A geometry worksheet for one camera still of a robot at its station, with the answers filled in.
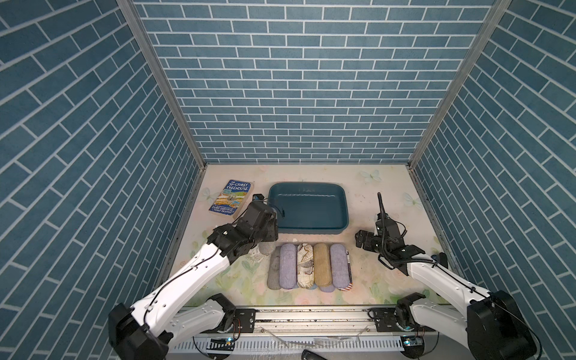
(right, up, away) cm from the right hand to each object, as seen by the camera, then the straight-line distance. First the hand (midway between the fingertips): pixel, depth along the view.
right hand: (366, 237), depth 89 cm
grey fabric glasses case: (-38, +1, -17) cm, 41 cm away
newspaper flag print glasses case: (-8, -11, -5) cm, 15 cm away
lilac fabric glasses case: (-31, -8, -10) cm, 33 cm away
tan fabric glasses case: (-18, -8, -8) cm, 21 cm away
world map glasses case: (-25, -8, -8) cm, 27 cm away
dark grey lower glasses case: (-36, -11, -8) cm, 39 cm away
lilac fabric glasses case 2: (-12, -8, -9) cm, 17 cm away
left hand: (-34, +7, -13) cm, 37 cm away
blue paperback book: (-59, +15, +16) cm, 63 cm away
